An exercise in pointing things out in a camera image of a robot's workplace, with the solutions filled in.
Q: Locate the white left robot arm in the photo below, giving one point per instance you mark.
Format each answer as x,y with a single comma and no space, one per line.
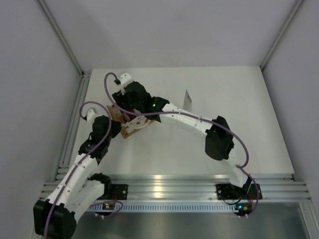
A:
56,217

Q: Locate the burlap watermelon canvas bag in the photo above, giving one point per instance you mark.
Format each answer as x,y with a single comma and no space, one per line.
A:
129,124

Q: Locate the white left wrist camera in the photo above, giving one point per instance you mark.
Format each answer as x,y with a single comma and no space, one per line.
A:
90,116

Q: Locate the slotted grey cable duct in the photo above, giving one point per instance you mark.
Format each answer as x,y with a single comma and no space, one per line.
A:
130,207

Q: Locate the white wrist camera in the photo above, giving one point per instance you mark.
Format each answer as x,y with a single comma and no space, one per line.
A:
90,116
125,79

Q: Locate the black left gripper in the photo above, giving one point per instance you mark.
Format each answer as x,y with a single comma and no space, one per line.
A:
116,127

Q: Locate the aluminium front rail frame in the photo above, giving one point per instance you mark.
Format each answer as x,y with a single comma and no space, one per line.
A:
202,188

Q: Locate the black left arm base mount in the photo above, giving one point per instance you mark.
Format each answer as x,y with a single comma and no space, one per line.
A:
119,192

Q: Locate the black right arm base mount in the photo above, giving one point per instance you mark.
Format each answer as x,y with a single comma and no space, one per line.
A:
224,193

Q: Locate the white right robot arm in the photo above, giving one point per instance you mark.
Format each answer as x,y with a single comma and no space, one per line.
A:
218,138

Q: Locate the white sachet packet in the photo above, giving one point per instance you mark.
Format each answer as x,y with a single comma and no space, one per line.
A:
187,103

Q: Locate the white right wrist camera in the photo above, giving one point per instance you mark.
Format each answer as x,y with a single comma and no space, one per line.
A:
125,79

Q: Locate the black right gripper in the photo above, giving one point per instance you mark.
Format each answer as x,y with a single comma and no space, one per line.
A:
120,98

